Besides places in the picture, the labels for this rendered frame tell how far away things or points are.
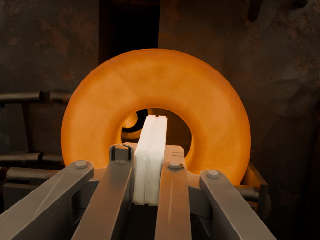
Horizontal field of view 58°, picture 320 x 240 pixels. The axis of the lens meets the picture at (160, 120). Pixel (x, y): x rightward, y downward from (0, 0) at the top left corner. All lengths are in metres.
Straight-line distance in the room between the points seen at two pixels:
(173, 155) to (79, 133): 0.10
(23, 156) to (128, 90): 0.14
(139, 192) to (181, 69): 0.10
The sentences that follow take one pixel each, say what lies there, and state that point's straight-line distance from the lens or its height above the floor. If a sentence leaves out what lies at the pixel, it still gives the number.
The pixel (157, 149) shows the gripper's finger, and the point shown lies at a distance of 0.15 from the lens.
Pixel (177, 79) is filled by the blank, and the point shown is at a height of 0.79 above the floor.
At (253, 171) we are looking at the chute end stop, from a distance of 0.25.
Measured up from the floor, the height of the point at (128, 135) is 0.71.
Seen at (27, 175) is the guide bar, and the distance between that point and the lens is 0.25.
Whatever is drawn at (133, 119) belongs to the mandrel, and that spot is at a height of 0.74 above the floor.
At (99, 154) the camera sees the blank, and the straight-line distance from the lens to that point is 0.24.
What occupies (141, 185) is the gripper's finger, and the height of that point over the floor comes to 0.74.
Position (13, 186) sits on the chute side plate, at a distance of 0.25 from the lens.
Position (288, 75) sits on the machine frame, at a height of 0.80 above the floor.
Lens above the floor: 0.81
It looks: 13 degrees down
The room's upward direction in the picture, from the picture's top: 4 degrees clockwise
